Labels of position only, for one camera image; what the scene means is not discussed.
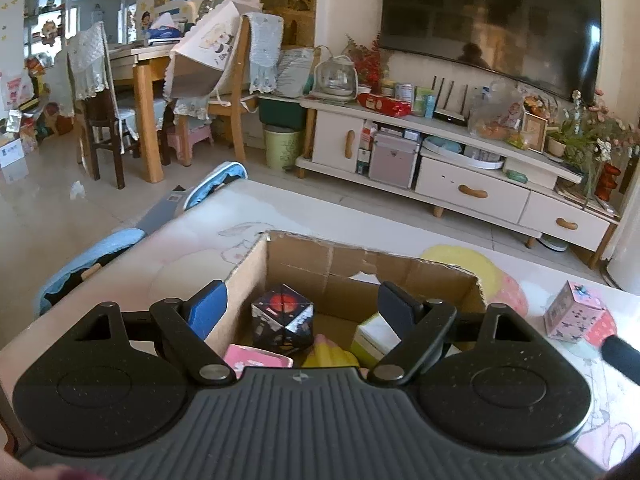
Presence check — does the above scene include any dark geometric puzzle cube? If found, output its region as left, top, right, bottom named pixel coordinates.
left=250, top=284, right=314, bottom=356

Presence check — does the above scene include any pink small carton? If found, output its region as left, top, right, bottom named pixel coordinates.
left=224, top=344, right=294, bottom=379

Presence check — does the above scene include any pink patterned gift box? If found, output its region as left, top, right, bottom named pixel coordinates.
left=544, top=281, right=606, bottom=344

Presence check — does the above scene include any green milk carton box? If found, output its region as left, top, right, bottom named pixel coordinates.
left=205, top=231, right=487, bottom=356

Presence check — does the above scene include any white standing air conditioner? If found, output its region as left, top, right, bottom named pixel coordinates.
left=602, top=155, right=639, bottom=295

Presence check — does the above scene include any white tv cabinet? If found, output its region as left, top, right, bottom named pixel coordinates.
left=296, top=99, right=620, bottom=266

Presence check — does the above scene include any pink storage box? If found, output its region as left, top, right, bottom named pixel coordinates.
left=368, top=132, right=420, bottom=188

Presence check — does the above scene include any red vase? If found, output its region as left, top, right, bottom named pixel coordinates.
left=594, top=162, right=620, bottom=202

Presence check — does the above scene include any green waste bin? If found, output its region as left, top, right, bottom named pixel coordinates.
left=264, top=125, right=302, bottom=171

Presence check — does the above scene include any potted flower plant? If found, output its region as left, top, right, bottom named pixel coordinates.
left=544, top=90, right=639, bottom=206

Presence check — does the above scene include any red snack package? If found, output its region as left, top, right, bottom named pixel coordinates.
left=357, top=93, right=411, bottom=117

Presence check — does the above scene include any clear plastic bag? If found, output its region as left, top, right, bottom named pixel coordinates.
left=468, top=80, right=524, bottom=141

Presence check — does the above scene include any dark wooden chair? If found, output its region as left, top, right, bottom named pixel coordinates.
left=63, top=21, right=140, bottom=190

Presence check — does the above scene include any red dried flower bouquet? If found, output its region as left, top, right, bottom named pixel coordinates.
left=343, top=36, right=383, bottom=93

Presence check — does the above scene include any glass kettle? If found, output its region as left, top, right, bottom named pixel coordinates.
left=309, top=46, right=358, bottom=103

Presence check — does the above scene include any wooden chair with cover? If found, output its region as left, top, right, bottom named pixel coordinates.
left=164, top=0, right=284, bottom=162

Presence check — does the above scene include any wooden dining table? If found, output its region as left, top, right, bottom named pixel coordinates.
left=108, top=44, right=171, bottom=183

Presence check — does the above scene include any black flat screen television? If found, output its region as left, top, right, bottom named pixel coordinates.
left=380, top=0, right=602, bottom=100

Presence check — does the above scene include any wooden picture frame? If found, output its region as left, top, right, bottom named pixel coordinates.
left=521, top=112, right=548, bottom=153

